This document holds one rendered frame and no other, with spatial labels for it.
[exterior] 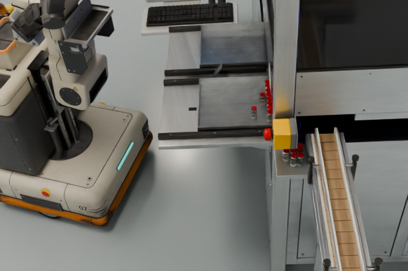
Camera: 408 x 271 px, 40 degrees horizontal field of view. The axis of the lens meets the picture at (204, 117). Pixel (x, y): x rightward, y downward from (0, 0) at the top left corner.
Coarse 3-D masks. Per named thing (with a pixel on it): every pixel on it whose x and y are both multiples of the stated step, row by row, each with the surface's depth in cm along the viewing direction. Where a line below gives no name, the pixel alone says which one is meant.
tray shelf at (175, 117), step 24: (168, 48) 236; (192, 48) 235; (264, 72) 221; (168, 96) 216; (192, 96) 215; (168, 120) 206; (192, 120) 206; (168, 144) 198; (192, 144) 197; (216, 144) 197; (240, 144) 196; (264, 144) 196
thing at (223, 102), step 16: (208, 80) 216; (224, 80) 216; (240, 80) 216; (256, 80) 216; (208, 96) 214; (224, 96) 213; (240, 96) 212; (256, 96) 212; (208, 112) 207; (224, 112) 207; (240, 112) 206; (208, 128) 198; (224, 128) 198; (240, 128) 198; (256, 128) 198; (272, 128) 198
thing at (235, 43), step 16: (208, 32) 241; (224, 32) 241; (240, 32) 240; (256, 32) 239; (208, 48) 234; (224, 48) 233; (240, 48) 232; (256, 48) 232; (208, 64) 222; (224, 64) 222; (240, 64) 222; (256, 64) 221
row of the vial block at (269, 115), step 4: (268, 80) 210; (268, 84) 209; (268, 88) 207; (268, 92) 206; (268, 96) 205; (268, 100) 203; (268, 104) 202; (268, 108) 200; (272, 108) 200; (268, 112) 199; (272, 112) 198; (268, 116) 199; (272, 116) 199; (268, 120) 201; (272, 120) 201
